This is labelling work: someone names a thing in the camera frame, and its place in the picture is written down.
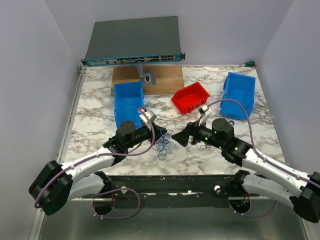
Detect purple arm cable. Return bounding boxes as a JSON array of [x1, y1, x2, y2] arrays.
[[33, 107, 156, 209], [199, 98, 320, 218]]

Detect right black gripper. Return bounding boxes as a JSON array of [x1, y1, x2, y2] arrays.
[[171, 115, 225, 150]]

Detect grey metal stand bracket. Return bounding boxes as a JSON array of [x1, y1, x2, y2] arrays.
[[136, 63, 156, 86]]

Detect blue purple cables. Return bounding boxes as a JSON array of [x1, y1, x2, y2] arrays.
[[152, 127, 177, 161]]

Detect wooden board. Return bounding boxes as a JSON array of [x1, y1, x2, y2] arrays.
[[110, 65, 185, 96]]

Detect aluminium frame rail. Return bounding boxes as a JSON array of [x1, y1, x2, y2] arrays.
[[56, 66, 87, 163]]

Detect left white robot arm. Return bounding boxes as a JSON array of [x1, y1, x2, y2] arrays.
[[28, 121, 167, 216]]

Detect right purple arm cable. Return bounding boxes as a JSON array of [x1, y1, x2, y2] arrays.
[[199, 98, 320, 218]]

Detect left blue plastic bin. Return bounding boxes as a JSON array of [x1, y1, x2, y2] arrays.
[[114, 81, 145, 129]]

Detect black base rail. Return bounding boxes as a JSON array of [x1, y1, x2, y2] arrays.
[[82, 173, 261, 210]]

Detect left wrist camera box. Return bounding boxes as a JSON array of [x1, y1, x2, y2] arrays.
[[138, 107, 157, 125]]

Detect grey network switch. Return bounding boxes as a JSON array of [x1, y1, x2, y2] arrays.
[[81, 16, 186, 67]]

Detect green handled screwdriver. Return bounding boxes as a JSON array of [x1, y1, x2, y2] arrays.
[[240, 61, 256, 68]]

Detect right blue plastic bin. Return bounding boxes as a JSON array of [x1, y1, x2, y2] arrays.
[[220, 72, 256, 120]]

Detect blue plastic bin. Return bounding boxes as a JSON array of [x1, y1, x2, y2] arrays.
[[220, 72, 256, 120], [114, 81, 145, 129]]

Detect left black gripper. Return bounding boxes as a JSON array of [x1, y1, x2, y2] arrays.
[[126, 122, 168, 150]]

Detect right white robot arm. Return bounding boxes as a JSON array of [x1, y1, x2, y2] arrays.
[[172, 118, 320, 223]]

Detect red plastic bin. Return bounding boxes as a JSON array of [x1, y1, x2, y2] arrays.
[[171, 81, 210, 115]]

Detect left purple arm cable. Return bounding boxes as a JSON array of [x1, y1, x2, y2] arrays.
[[33, 107, 156, 209]]

